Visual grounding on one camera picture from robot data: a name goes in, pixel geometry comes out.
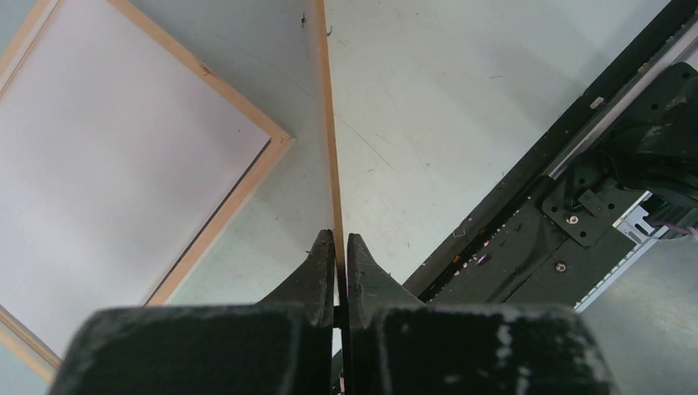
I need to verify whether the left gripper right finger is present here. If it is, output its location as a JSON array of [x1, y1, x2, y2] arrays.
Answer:
[[347, 234, 617, 394]]

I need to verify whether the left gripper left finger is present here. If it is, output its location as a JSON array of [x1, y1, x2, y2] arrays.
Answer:
[[49, 230, 335, 394]]

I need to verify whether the wooden picture frame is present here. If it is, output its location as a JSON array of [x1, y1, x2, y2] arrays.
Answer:
[[0, 0, 295, 383]]

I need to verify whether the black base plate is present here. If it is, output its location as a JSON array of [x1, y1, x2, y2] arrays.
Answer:
[[405, 1, 697, 306]]

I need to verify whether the white cable duct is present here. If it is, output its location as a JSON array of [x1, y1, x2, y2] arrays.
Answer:
[[574, 191, 668, 314]]

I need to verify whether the aluminium rail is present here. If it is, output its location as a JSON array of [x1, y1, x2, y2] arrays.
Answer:
[[542, 20, 697, 179]]

